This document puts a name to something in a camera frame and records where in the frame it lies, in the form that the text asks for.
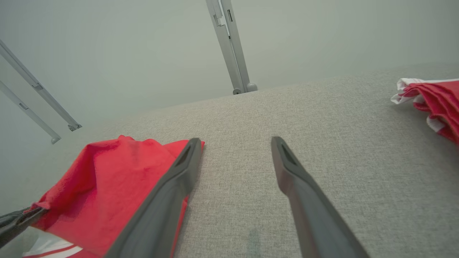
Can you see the grey metal frame post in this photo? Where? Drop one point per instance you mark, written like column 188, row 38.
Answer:
column 39, row 87
column 28, row 111
column 229, row 46

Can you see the red shorts with white stripe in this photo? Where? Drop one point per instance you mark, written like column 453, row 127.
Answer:
column 437, row 100

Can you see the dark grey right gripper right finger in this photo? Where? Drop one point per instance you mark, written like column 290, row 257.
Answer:
column 315, row 215

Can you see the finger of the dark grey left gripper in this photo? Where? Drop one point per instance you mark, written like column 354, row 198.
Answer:
column 16, row 214
column 18, row 225

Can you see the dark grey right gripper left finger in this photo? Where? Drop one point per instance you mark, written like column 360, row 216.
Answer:
column 161, row 211

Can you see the red shirt with white sleeves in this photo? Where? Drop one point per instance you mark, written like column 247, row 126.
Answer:
column 107, row 186

